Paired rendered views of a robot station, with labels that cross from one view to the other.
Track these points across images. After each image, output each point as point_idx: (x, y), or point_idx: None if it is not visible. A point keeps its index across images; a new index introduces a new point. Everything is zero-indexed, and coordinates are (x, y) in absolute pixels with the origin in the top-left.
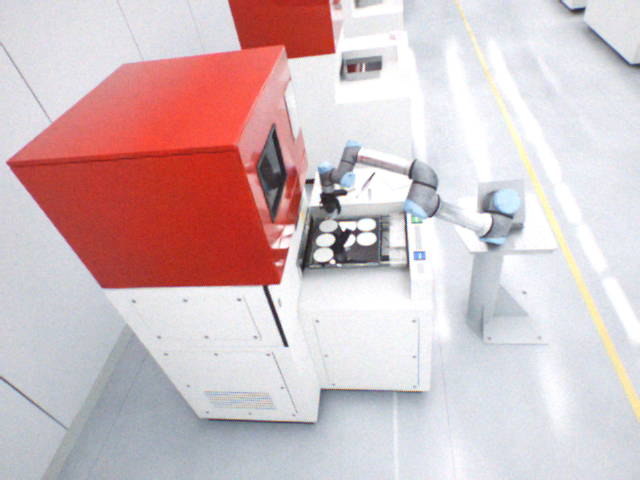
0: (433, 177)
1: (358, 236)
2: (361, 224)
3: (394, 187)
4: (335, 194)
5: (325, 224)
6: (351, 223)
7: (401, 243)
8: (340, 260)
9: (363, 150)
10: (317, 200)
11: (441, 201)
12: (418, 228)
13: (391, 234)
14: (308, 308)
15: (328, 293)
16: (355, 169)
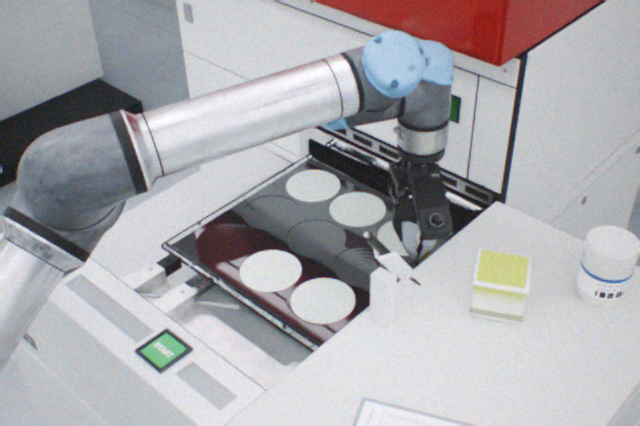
0: (25, 153)
1: (297, 262)
2: (335, 291)
3: (373, 412)
4: (409, 174)
5: (419, 235)
6: (365, 278)
7: (162, 308)
8: (260, 198)
9: (327, 59)
10: (509, 224)
11: (5, 226)
12: (133, 334)
13: (233, 335)
14: (235, 154)
15: (234, 188)
16: (622, 395)
